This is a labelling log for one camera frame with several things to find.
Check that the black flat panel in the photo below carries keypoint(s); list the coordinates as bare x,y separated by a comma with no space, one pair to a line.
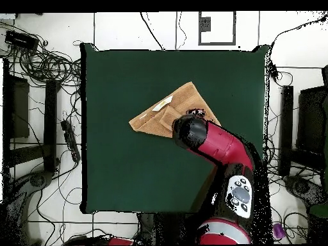
311,120
19,110

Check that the grey stand base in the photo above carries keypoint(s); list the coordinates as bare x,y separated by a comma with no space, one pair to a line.
38,179
299,187

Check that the black upright post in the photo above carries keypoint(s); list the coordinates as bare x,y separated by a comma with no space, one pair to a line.
286,123
50,123

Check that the dark green round pad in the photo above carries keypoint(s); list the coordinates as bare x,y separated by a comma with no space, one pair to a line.
319,210

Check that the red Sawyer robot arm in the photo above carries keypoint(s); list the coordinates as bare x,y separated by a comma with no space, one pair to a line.
220,146

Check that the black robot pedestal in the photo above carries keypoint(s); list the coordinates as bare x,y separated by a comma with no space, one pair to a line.
159,228

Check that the black box device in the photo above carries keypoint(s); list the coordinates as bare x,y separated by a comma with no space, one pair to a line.
21,40

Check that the grey rectangular frame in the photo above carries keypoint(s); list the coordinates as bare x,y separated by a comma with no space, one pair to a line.
216,43

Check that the long black power strip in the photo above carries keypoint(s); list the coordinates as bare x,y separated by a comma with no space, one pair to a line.
70,139

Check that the dark green table cloth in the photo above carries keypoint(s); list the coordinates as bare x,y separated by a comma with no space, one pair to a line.
128,166

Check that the tan terry towel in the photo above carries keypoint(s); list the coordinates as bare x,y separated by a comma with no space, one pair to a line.
179,107

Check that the purple small object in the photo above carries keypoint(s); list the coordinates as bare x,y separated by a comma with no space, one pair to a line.
278,230

